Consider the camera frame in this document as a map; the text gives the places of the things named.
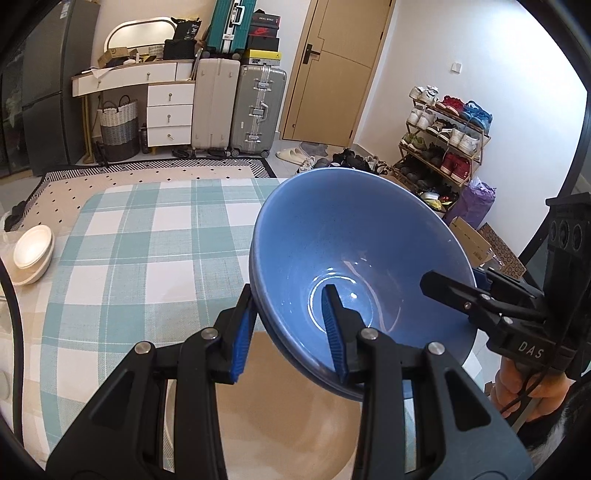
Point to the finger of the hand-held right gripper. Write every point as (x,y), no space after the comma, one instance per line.
(457,297)
(512,288)

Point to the beige slipper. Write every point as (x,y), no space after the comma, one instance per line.
(299,153)
(284,157)

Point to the teal suitcase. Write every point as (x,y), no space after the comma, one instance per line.
(221,27)

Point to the red black shoe box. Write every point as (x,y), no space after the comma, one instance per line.
(263,31)

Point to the person's right hand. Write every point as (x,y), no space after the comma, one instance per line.
(508,383)

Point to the black paper bag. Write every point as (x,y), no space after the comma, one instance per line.
(188,30)

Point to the cream plate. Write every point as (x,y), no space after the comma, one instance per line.
(277,429)

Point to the small brown box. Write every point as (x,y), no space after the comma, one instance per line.
(113,56)

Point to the dark bottle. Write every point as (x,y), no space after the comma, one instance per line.
(144,141)

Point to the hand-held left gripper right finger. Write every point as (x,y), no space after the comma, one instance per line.
(334,332)

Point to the black storage basket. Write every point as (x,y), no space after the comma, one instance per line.
(180,50)

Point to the blue bowl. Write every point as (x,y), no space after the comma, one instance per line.
(255,277)
(314,367)
(369,230)

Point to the purple bag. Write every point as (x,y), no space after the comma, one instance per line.
(475,203)

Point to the wooden door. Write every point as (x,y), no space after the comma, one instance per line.
(341,83)

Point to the large printed cardboard box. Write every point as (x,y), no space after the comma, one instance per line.
(480,244)

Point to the woven laundry basket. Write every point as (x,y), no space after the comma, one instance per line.
(119,134)

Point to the grey door mat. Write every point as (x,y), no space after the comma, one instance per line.
(316,148)

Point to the small cream bowl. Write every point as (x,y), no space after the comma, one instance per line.
(32,276)

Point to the silver suitcase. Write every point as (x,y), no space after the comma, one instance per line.
(258,115)

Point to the grey refrigerator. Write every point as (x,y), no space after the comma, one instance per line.
(60,92)

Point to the teal white checkered tablecloth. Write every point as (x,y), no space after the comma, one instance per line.
(138,277)

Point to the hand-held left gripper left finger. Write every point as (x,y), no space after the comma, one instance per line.
(240,341)

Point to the oval mirror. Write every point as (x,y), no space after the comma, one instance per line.
(138,34)

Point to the person's right forearm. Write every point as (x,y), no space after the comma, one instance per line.
(554,438)

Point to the shoe rack with shoes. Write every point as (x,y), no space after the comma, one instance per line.
(455,138)

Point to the white vanity desk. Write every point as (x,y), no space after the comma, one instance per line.
(168,115)

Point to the pile of dark shoes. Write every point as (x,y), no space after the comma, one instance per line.
(351,160)

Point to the beige suitcase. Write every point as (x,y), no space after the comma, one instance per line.
(212,106)

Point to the black slippers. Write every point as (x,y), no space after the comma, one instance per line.
(16,214)

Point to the patterned beige rug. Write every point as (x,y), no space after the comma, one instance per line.
(69,198)

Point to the metal shoe rack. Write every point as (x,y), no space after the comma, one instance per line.
(480,152)

